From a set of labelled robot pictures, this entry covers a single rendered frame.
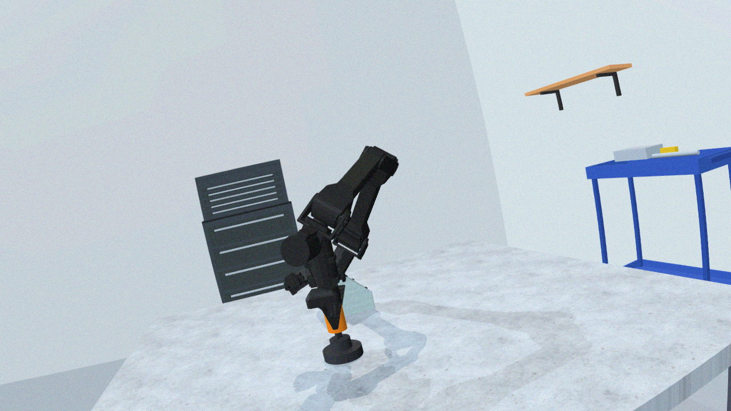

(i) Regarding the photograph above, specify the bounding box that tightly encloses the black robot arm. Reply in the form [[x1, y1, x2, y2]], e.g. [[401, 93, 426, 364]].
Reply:
[[280, 146, 399, 295]]

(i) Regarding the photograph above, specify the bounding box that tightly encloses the orange knob with d-shaped hole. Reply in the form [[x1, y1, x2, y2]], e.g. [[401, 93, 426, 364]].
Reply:
[[324, 306, 347, 333]]

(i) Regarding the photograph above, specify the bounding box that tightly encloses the grey round pedestal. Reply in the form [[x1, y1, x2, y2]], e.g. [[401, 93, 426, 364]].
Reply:
[[322, 332, 363, 365]]

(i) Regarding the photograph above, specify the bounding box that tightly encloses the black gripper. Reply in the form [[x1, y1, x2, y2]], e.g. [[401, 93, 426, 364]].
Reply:
[[305, 251, 346, 330]]

